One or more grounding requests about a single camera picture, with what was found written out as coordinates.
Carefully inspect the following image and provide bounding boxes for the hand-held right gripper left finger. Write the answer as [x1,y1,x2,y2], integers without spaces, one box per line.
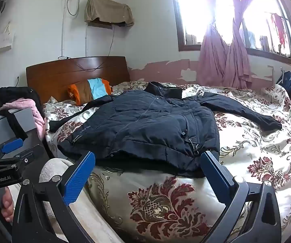
[12,151,96,243]

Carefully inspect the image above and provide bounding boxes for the small wooden wall shelf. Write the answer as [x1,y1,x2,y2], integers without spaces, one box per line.
[88,21,114,29]

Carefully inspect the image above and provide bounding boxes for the orange brown blue striped pillow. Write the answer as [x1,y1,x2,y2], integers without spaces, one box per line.
[68,78,112,106]

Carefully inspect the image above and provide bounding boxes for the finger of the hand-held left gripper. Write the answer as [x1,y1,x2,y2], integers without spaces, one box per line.
[0,144,46,176]
[0,138,24,162]

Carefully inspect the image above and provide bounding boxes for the pink curtain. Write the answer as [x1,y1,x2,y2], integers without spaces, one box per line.
[185,0,233,88]
[221,0,262,90]

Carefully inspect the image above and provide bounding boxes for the tan cloth cover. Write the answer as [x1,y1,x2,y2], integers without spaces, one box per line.
[85,0,135,27]

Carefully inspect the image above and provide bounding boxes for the brown framed window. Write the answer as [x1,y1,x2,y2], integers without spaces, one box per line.
[169,0,291,69]

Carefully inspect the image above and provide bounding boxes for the blue backpack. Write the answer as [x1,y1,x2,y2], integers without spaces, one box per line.
[277,71,291,94]

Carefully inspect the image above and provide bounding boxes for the beige fleece blanket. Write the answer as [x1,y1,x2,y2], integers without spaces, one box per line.
[9,158,118,243]

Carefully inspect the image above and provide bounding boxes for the grey cabinet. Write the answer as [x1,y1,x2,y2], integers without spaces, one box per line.
[0,108,52,162]

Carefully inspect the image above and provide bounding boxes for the black clothes pile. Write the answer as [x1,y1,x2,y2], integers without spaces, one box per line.
[0,86,43,141]

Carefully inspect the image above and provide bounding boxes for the red hanging clothes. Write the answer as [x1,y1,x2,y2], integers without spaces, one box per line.
[271,13,288,47]

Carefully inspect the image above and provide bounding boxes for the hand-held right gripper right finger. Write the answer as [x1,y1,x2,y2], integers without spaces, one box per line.
[201,150,282,243]

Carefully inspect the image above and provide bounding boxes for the grey corrugated hose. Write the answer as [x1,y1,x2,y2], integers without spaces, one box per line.
[66,0,82,16]

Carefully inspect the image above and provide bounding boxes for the wooden headboard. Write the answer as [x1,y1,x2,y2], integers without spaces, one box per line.
[26,56,131,105]

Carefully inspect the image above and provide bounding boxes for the floral satin quilt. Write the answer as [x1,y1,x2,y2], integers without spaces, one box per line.
[43,80,291,243]

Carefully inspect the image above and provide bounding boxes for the black cable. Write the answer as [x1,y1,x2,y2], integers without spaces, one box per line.
[76,27,115,72]

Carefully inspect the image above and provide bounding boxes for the white wall calendar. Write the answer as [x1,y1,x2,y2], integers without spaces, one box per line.
[0,21,15,52]

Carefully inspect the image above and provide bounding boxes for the pink fleece cloth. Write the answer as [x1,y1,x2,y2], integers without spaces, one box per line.
[0,99,46,136]

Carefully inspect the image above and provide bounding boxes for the dark navy padded jacket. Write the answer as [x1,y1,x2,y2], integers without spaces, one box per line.
[49,81,283,179]

